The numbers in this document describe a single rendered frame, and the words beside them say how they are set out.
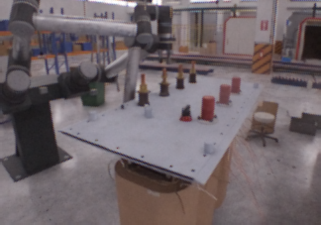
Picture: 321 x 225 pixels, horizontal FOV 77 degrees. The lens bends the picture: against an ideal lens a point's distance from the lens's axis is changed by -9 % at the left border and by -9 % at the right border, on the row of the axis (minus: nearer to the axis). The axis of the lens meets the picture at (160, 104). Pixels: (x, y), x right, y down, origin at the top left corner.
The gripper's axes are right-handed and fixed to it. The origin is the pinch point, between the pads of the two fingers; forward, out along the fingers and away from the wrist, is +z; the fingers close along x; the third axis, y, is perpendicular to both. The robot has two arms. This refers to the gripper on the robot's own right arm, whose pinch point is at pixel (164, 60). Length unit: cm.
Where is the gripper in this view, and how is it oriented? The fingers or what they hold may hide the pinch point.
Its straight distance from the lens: 162.3
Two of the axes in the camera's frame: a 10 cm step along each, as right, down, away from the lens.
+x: 6.0, 2.5, -7.6
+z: 0.0, 9.5, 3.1
